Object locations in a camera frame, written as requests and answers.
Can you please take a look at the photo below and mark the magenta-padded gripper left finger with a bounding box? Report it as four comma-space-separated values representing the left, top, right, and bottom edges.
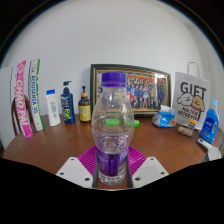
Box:
55, 145, 100, 189

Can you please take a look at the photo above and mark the pink printed tube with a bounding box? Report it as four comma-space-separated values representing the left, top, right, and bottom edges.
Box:
14, 60, 34, 139

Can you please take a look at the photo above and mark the framed group photo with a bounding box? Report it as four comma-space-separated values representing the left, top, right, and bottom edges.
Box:
89, 63, 172, 118

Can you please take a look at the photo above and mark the white bottle with blue cap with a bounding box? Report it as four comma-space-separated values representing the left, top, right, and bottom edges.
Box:
45, 89, 62, 128

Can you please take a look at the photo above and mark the blue tissue pack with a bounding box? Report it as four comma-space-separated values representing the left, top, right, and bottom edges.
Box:
152, 104, 177, 129

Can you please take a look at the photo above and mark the clear bottle with purple cap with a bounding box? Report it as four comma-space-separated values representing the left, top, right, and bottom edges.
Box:
91, 71, 135, 187

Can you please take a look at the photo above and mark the green and white printed tube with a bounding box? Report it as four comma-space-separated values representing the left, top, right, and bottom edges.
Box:
28, 58, 45, 132

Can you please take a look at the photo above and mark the dark blue pump bottle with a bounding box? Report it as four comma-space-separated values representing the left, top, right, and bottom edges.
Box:
60, 80, 76, 125

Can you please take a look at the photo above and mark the small orange pack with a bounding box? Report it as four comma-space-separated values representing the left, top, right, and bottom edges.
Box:
187, 119, 197, 131

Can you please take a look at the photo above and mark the blue detergent bottle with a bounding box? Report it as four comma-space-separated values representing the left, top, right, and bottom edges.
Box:
199, 98, 221, 144

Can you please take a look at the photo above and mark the white flat board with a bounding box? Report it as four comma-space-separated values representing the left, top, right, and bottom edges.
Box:
0, 65, 18, 149

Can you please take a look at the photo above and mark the white remote control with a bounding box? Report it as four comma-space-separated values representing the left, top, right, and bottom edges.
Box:
196, 137, 213, 151

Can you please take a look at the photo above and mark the brown wooden chair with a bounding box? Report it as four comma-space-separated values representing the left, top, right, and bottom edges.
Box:
11, 94, 34, 137

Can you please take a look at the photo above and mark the small wrapped snack packet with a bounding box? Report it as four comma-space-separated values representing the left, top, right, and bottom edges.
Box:
177, 125, 194, 138

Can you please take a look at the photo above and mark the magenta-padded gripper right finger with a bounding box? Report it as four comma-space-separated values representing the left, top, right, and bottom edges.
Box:
125, 145, 170, 189

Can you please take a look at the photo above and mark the amber pump bottle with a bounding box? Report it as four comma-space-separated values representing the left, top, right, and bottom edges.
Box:
78, 85, 92, 123

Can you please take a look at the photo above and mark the white printed paper bag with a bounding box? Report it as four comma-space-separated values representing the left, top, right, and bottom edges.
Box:
172, 61, 212, 131

